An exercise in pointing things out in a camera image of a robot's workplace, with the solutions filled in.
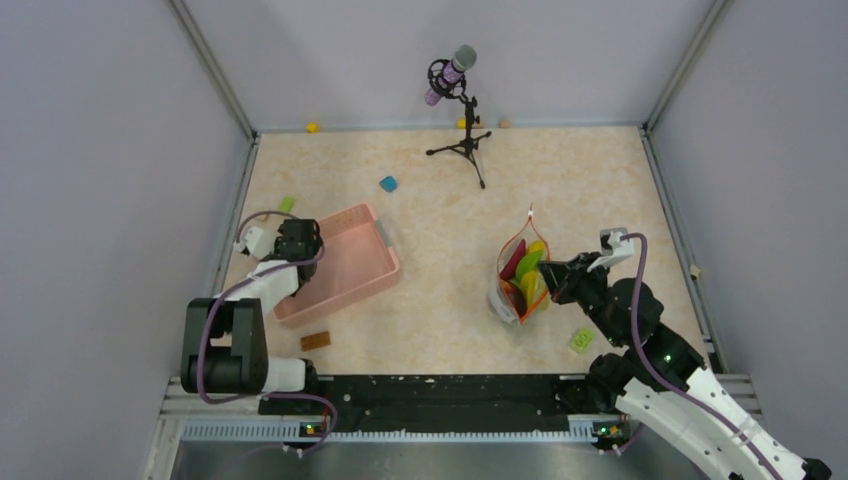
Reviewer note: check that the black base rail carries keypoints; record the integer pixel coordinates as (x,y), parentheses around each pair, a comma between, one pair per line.
(464,404)

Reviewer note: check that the brown bear chocolate toy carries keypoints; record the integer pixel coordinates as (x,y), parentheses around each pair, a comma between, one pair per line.
(516,297)

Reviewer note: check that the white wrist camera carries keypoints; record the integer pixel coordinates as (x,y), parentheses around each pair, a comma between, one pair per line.
(615,248)
(255,242)

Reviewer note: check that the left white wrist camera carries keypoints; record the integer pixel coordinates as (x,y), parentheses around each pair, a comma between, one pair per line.
(255,242)

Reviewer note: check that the dark red sweet potato toy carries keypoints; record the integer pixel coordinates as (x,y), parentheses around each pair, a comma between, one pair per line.
(508,272)

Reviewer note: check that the yellow mango toy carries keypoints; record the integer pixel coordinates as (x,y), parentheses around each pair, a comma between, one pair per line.
(537,246)

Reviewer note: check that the green pepper toy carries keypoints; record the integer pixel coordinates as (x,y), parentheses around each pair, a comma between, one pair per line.
(527,264)

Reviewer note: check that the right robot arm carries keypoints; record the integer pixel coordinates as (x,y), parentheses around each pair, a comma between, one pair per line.
(663,383)

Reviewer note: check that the clear zip top bag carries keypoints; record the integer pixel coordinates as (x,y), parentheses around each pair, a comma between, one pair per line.
(496,297)

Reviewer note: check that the green block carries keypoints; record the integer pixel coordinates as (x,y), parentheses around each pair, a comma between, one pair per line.
(286,205)

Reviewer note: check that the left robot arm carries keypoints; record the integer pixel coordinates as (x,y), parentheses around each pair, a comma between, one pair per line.
(225,348)

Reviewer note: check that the green lego brick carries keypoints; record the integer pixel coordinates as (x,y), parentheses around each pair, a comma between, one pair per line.
(581,340)

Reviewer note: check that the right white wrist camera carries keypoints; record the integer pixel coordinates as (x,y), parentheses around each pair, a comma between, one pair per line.
(615,248)

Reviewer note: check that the pink plastic basket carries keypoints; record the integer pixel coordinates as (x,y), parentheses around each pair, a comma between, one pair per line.
(359,262)

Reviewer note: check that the blue block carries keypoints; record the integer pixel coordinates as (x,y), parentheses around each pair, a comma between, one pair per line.
(389,184)

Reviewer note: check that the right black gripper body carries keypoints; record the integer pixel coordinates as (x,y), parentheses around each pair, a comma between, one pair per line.
(587,289)

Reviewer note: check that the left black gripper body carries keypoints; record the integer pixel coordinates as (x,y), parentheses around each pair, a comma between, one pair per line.
(315,248)

